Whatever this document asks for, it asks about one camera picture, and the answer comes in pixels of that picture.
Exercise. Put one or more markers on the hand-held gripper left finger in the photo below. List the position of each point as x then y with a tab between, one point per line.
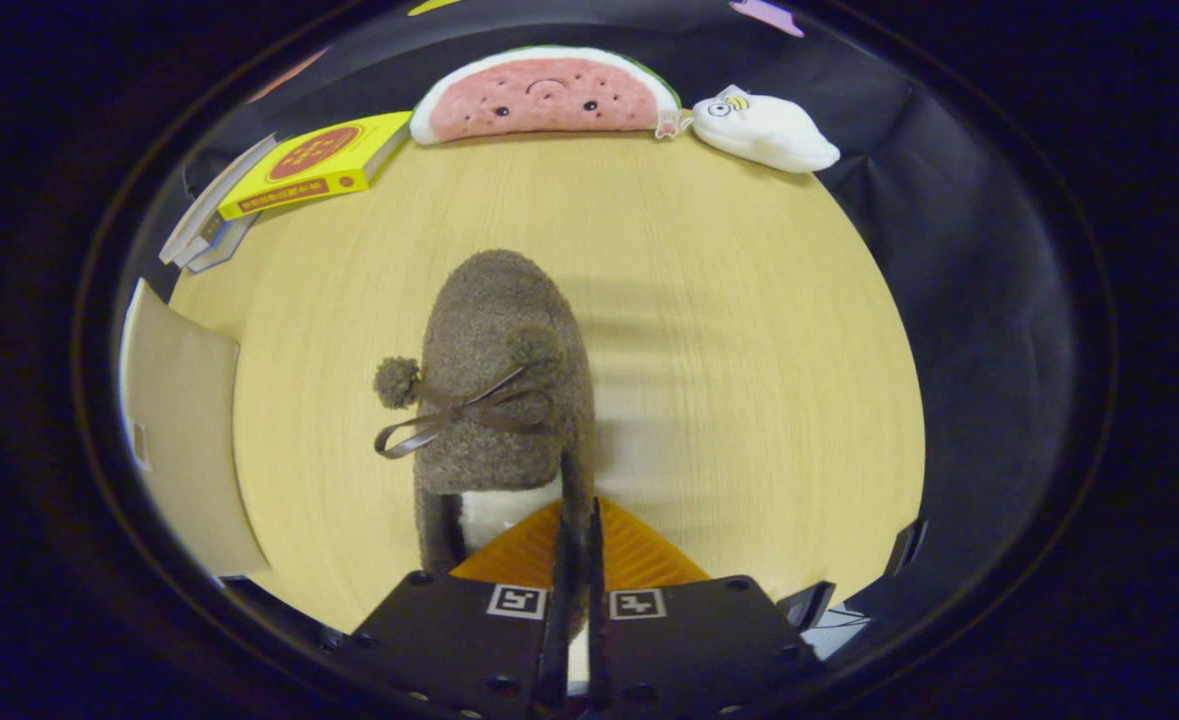
560	600

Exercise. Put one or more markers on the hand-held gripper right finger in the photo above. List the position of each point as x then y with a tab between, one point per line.
596	620

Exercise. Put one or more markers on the brown fuzzy shoe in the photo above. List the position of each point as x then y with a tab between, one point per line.
494	320

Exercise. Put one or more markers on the beige fabric storage box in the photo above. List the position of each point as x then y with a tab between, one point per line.
184	420

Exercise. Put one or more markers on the grey blue book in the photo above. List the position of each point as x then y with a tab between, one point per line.
224	247

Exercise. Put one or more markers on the yellow book with red circle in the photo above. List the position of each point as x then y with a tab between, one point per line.
324	160

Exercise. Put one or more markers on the watermelon slice plush toy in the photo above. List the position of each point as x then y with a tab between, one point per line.
539	100

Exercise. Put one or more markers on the black backdrop cloth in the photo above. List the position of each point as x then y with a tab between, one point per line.
949	250

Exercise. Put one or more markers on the white plush toy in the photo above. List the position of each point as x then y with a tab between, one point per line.
769	130

